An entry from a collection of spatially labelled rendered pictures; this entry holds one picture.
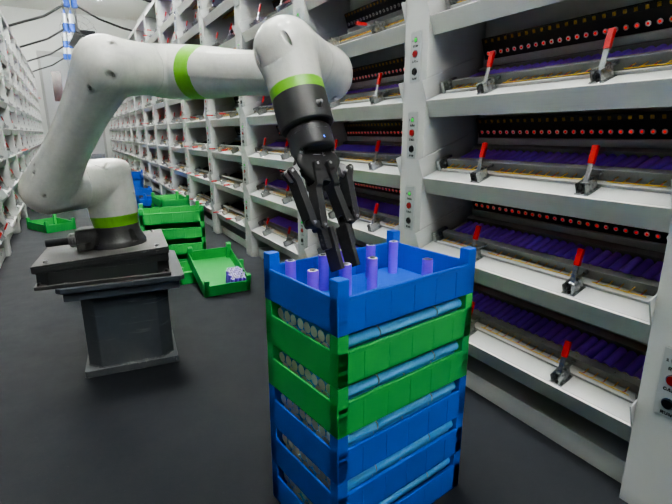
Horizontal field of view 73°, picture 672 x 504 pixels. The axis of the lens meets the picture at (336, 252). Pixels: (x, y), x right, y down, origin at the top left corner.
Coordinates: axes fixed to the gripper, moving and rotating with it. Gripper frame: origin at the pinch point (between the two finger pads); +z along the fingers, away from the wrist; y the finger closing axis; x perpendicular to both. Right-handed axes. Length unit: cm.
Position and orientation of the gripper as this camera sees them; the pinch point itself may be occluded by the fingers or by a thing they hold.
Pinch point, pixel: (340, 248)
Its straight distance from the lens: 73.7
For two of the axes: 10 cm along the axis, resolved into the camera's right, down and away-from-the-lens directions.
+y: -7.9, 1.6, -6.0
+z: 2.6, 9.6, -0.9
